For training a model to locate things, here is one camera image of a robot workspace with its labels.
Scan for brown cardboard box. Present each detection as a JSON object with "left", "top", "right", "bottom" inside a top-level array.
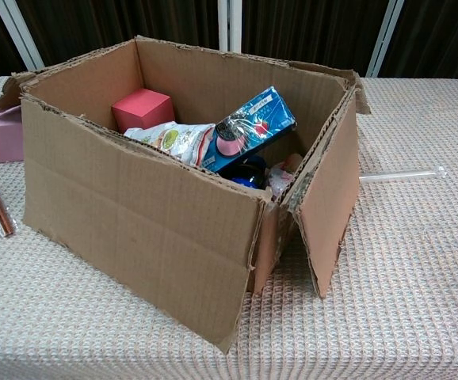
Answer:
[{"left": 0, "top": 34, "right": 372, "bottom": 355}]

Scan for blue round object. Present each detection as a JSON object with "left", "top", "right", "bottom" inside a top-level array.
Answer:
[{"left": 219, "top": 154, "right": 269, "bottom": 190}]

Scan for pink white snack packet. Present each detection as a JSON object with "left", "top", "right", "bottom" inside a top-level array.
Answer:
[{"left": 266, "top": 153, "right": 304, "bottom": 199}]

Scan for white green snack bag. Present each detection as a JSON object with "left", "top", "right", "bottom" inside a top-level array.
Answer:
[{"left": 124, "top": 121, "right": 217, "bottom": 167}]

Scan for blue cookie box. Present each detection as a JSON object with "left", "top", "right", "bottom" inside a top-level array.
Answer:
[{"left": 200, "top": 85, "right": 297, "bottom": 173}]

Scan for red cube box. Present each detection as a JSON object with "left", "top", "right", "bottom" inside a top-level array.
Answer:
[{"left": 111, "top": 87, "right": 176, "bottom": 135}]

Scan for clear plastic tube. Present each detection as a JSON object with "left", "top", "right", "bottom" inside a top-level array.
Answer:
[{"left": 358, "top": 165, "right": 448, "bottom": 184}]

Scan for pink waffle tablecloth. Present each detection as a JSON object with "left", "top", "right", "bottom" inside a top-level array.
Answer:
[{"left": 0, "top": 75, "right": 458, "bottom": 380}]

